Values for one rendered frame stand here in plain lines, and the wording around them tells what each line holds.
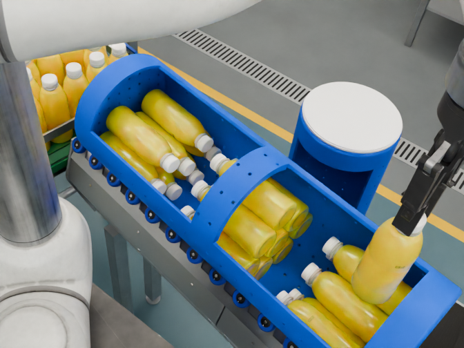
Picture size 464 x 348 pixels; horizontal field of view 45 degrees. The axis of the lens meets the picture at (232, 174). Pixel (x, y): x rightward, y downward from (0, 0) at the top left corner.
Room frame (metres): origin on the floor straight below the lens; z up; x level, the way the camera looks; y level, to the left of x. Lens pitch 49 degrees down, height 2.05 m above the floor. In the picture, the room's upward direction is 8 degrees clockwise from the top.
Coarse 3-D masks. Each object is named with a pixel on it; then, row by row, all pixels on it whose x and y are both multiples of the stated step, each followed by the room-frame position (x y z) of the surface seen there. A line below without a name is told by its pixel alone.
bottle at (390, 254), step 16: (384, 224) 0.51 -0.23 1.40; (384, 240) 0.48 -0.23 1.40; (400, 240) 0.47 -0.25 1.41; (416, 240) 0.48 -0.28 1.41; (368, 256) 0.49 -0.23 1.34; (384, 256) 0.47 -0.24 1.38; (400, 256) 0.46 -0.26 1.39; (416, 256) 0.47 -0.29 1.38; (368, 272) 0.48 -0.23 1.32; (384, 272) 0.46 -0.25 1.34; (400, 272) 0.46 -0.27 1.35; (352, 288) 0.49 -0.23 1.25; (368, 288) 0.47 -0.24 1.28; (384, 288) 0.46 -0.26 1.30
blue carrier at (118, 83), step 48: (96, 96) 0.91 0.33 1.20; (144, 96) 1.06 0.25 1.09; (192, 96) 1.04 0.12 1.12; (96, 144) 0.85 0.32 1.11; (240, 144) 0.94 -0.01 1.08; (144, 192) 0.74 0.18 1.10; (240, 192) 0.68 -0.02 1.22; (192, 240) 0.64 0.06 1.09; (240, 288) 0.55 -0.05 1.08; (288, 288) 0.64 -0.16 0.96; (432, 288) 0.52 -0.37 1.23; (288, 336) 0.48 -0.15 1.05; (384, 336) 0.43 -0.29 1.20
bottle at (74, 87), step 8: (64, 80) 1.10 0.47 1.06; (72, 80) 1.09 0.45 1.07; (80, 80) 1.10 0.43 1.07; (64, 88) 1.09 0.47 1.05; (72, 88) 1.08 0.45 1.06; (80, 88) 1.09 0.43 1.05; (72, 96) 1.08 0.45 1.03; (80, 96) 1.08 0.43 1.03; (72, 104) 1.08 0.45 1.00; (72, 112) 1.08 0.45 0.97; (72, 128) 1.08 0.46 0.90
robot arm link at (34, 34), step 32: (0, 0) 0.33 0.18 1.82; (32, 0) 0.34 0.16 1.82; (64, 0) 0.35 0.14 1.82; (96, 0) 0.36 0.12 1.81; (128, 0) 0.37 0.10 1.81; (160, 0) 0.38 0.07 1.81; (192, 0) 0.39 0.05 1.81; (224, 0) 0.41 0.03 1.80; (256, 0) 0.44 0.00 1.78; (0, 32) 0.33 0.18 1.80; (32, 32) 0.34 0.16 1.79; (64, 32) 0.35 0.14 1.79; (96, 32) 0.36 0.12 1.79; (128, 32) 0.37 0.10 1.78; (160, 32) 0.38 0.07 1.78
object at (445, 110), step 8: (448, 96) 0.49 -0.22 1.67; (440, 104) 0.50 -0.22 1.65; (448, 104) 0.48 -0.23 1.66; (456, 104) 0.48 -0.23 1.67; (440, 112) 0.49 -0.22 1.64; (448, 112) 0.48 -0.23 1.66; (456, 112) 0.47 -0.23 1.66; (440, 120) 0.48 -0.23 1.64; (448, 120) 0.47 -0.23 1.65; (456, 120) 0.47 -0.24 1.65; (448, 128) 0.47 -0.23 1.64; (456, 128) 0.47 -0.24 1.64; (448, 136) 0.47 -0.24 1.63; (456, 136) 0.46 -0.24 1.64; (440, 144) 0.47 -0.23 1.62; (456, 144) 0.46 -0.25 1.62; (448, 152) 0.46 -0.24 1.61; (456, 152) 0.47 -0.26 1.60; (448, 160) 0.47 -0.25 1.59
